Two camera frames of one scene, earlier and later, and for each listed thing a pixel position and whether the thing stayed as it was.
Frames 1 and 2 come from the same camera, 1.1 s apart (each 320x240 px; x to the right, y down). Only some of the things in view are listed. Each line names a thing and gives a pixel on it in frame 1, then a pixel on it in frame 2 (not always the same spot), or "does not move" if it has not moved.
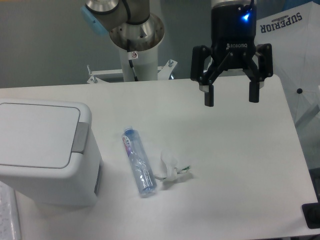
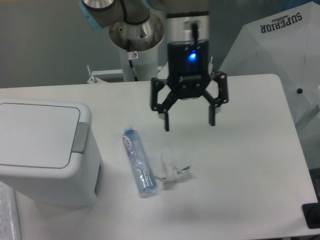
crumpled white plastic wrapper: [170, 162] does not move
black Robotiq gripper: [234, 29] → [188, 73]
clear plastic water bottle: [140, 162] does not move
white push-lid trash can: [49, 151] does not move
